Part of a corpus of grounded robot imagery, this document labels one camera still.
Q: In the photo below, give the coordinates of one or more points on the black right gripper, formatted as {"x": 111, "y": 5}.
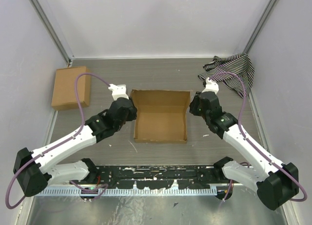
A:
{"x": 193, "y": 105}

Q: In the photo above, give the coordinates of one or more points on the black white striped cloth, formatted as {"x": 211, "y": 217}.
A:
{"x": 236, "y": 72}

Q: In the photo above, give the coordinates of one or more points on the aluminium front rail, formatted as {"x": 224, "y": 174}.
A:
{"x": 32, "y": 178}

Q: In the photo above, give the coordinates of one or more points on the white slotted cable duct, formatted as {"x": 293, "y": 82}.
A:
{"x": 174, "y": 191}

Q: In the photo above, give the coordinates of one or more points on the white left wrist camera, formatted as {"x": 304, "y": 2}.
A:
{"x": 118, "y": 91}

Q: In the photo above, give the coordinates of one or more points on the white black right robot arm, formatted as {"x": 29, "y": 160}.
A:
{"x": 272, "y": 195}

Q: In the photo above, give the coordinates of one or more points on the left aluminium corner post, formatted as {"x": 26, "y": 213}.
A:
{"x": 44, "y": 13}

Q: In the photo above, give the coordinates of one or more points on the closed brown cardboard box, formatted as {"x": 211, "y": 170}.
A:
{"x": 64, "y": 97}

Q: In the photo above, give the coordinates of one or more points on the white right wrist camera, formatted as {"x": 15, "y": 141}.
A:
{"x": 210, "y": 86}

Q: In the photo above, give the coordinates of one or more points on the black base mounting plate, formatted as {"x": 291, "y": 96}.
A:
{"x": 157, "y": 177}

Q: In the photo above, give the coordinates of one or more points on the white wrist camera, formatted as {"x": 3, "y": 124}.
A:
{"x": 210, "y": 86}
{"x": 118, "y": 91}

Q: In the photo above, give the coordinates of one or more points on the aluminium corner post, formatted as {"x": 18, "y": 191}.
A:
{"x": 260, "y": 25}
{"x": 44, "y": 13}

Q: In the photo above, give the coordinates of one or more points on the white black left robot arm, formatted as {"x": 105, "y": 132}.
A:
{"x": 95, "y": 129}

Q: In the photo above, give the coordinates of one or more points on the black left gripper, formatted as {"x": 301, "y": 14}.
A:
{"x": 133, "y": 114}

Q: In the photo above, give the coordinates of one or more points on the brown cardboard box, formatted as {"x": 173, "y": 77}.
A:
{"x": 64, "y": 97}
{"x": 161, "y": 116}

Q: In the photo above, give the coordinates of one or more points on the right aluminium corner post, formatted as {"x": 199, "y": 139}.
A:
{"x": 260, "y": 25}

